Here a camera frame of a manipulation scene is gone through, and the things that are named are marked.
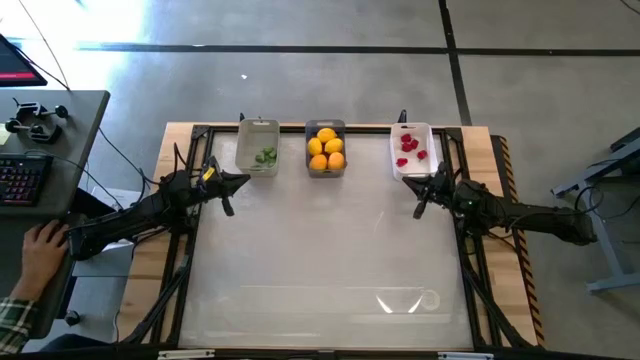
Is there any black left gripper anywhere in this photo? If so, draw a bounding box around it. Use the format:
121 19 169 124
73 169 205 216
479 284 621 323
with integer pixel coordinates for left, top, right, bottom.
197 155 252 218

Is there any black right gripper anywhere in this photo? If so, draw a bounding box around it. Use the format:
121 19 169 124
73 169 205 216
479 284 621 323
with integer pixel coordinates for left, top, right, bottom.
402 162 454 221

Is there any person's forearm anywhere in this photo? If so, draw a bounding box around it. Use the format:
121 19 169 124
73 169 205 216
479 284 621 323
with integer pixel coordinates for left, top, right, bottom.
0 282 41 355

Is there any white plastic basket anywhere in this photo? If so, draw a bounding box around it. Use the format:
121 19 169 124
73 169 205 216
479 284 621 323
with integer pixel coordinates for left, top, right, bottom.
389 121 440 181

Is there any beige plastic basket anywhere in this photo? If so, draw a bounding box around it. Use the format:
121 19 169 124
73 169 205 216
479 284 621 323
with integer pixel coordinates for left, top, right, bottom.
234 117 281 178

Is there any grey translucent plastic basket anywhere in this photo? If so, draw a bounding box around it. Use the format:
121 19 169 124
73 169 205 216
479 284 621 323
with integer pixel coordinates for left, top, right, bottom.
304 119 349 180

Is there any white paper sheet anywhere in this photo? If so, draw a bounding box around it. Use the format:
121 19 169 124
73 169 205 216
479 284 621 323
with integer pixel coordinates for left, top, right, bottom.
94 187 145 210

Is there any black desk leg beam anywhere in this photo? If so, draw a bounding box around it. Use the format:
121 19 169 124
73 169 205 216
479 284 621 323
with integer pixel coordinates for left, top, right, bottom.
73 187 114 217

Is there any grey flat box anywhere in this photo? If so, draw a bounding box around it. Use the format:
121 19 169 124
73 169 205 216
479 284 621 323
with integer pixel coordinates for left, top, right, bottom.
72 240 135 279

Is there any yellow black hazard tape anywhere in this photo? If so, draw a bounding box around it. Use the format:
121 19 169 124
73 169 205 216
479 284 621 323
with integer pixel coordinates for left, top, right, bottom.
497 134 547 347

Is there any grey desk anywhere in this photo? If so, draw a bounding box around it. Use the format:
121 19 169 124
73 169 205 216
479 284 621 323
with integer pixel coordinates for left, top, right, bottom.
0 89 111 340

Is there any black screw clamp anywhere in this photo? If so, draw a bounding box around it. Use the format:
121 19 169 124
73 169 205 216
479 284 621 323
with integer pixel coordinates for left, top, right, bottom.
4 119 64 145
13 98 70 124

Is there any person's hand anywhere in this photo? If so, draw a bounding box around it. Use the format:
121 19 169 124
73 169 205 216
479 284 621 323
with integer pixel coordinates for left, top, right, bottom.
20 219 71 292

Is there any black keyboard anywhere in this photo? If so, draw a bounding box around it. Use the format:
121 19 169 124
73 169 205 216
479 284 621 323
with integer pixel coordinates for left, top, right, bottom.
0 153 54 208

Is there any black desk monitor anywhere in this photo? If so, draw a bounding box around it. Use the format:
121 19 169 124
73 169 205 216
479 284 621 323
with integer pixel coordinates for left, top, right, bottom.
0 33 49 88

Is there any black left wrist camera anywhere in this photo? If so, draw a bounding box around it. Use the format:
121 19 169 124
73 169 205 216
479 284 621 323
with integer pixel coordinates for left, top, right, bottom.
198 177 224 197

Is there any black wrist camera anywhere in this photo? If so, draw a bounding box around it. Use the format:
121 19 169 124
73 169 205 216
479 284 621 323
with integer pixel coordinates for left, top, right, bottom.
198 177 224 197
430 180 455 202

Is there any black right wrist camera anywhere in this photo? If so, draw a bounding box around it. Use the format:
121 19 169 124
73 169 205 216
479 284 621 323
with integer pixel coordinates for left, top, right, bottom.
430 180 455 202

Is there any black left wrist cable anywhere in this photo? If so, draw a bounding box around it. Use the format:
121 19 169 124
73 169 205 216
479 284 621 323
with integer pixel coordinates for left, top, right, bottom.
172 142 189 174

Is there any black aluminium table frame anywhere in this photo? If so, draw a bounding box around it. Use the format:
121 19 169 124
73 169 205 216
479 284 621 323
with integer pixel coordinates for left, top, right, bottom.
117 122 544 351

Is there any black desk cable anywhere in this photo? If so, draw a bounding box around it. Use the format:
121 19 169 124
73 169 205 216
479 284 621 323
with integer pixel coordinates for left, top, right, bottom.
96 126 149 201

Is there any white metal bracket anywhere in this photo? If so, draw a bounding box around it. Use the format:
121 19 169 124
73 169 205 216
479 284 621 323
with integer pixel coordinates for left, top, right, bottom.
437 351 495 360
157 349 216 360

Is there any grey-blue metal table frame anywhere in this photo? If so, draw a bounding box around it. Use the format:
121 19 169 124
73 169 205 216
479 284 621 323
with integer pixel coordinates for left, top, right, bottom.
551 127 640 295

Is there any thin black monitor cable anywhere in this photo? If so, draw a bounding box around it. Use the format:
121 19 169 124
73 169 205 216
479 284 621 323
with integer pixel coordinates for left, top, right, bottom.
17 0 70 91

